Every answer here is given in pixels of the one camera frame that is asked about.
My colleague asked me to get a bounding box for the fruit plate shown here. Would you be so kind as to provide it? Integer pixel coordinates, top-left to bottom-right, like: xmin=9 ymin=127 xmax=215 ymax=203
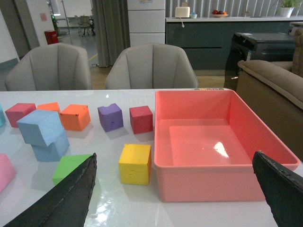
xmin=212 ymin=9 xmax=229 ymax=18

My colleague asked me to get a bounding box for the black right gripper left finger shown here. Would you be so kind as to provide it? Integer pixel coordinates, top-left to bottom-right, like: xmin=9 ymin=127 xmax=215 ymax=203
xmin=5 ymin=153 xmax=97 ymax=227

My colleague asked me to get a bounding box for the dark kitchen counter cabinet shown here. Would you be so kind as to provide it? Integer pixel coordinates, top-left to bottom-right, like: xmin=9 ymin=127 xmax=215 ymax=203
xmin=165 ymin=16 xmax=303 ymax=70

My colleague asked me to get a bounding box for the black washing machine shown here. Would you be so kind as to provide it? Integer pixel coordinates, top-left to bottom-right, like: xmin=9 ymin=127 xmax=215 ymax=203
xmin=224 ymin=33 xmax=295 ymax=90

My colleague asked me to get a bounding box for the beige sofa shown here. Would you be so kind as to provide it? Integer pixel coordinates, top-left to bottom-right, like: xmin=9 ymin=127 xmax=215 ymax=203
xmin=236 ymin=27 xmax=303 ymax=166

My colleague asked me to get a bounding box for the right red foam block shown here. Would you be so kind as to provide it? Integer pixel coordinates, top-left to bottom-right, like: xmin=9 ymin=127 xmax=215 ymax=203
xmin=129 ymin=105 xmax=153 ymax=134

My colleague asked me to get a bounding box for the left red foam block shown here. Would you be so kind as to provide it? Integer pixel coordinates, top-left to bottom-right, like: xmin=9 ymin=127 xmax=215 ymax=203
xmin=5 ymin=103 xmax=36 ymax=128

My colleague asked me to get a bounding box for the right orange foam block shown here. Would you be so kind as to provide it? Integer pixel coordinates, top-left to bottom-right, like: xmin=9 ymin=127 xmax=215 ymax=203
xmin=59 ymin=104 xmax=91 ymax=131

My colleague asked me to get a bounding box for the right beige armchair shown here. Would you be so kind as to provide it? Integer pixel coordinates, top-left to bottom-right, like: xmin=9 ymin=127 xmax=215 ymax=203
xmin=105 ymin=43 xmax=198 ymax=90

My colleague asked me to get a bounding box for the left orange foam block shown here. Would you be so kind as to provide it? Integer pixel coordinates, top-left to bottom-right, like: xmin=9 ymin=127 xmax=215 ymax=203
xmin=37 ymin=102 xmax=61 ymax=113

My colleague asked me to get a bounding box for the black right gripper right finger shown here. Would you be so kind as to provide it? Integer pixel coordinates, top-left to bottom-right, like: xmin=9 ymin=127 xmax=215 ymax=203
xmin=252 ymin=151 xmax=303 ymax=227

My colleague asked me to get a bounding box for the white refrigerator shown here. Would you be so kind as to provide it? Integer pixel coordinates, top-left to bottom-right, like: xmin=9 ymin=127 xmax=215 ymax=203
xmin=127 ymin=0 xmax=166 ymax=47

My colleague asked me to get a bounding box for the orange foam block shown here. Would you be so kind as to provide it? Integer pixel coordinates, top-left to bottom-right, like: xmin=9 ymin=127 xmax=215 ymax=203
xmin=59 ymin=104 xmax=91 ymax=131
xmin=37 ymin=102 xmax=61 ymax=113

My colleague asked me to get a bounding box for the cream toaster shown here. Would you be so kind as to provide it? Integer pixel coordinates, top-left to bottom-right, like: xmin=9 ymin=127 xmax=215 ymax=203
xmin=175 ymin=6 xmax=190 ymax=18

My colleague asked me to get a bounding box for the grey curtain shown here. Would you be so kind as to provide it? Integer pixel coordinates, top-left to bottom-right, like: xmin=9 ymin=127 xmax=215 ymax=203
xmin=92 ymin=0 xmax=130 ymax=67

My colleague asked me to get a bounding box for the teal plastic bin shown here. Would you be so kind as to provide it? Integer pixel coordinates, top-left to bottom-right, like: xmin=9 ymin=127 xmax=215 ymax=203
xmin=0 ymin=105 xmax=6 ymax=127

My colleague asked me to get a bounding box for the yellow foam block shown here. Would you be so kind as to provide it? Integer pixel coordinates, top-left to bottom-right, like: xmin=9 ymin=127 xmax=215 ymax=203
xmin=118 ymin=144 xmax=152 ymax=185

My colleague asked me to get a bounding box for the beige armchair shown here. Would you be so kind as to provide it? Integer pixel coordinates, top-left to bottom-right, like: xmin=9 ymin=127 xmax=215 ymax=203
xmin=105 ymin=43 xmax=198 ymax=90
xmin=5 ymin=43 xmax=92 ymax=91

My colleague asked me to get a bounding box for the blue foam block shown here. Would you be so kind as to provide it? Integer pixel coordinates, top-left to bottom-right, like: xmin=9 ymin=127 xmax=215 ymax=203
xmin=17 ymin=109 xmax=64 ymax=147
xmin=31 ymin=130 xmax=70 ymax=162

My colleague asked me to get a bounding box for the pink foam block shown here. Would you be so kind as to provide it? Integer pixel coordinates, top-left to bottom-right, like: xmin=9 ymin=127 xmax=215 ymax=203
xmin=0 ymin=153 xmax=16 ymax=192

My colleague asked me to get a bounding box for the red foam block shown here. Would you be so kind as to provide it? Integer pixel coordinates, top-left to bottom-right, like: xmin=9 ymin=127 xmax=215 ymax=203
xmin=5 ymin=103 xmax=36 ymax=128
xmin=129 ymin=105 xmax=153 ymax=134

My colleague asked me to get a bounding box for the office chair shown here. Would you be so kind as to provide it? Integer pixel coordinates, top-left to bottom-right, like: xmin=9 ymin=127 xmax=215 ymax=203
xmin=80 ymin=16 xmax=95 ymax=37

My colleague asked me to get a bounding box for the green foam block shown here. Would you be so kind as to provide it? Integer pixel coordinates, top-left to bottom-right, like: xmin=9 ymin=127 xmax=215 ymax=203
xmin=52 ymin=154 xmax=91 ymax=186

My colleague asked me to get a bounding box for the pink plastic bin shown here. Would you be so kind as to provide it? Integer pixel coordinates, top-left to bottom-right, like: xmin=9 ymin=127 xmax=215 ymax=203
xmin=154 ymin=89 xmax=300 ymax=202

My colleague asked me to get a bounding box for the left beige armchair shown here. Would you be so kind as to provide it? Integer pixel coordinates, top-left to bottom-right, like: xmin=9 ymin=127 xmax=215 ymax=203
xmin=5 ymin=43 xmax=92 ymax=91

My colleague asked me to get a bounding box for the potted plant white pot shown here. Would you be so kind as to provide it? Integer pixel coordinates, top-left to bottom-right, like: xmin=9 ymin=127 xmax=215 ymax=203
xmin=277 ymin=0 xmax=303 ymax=18

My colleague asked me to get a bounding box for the notched purple foam block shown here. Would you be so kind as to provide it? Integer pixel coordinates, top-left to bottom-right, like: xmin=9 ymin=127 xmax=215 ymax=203
xmin=98 ymin=103 xmax=124 ymax=132

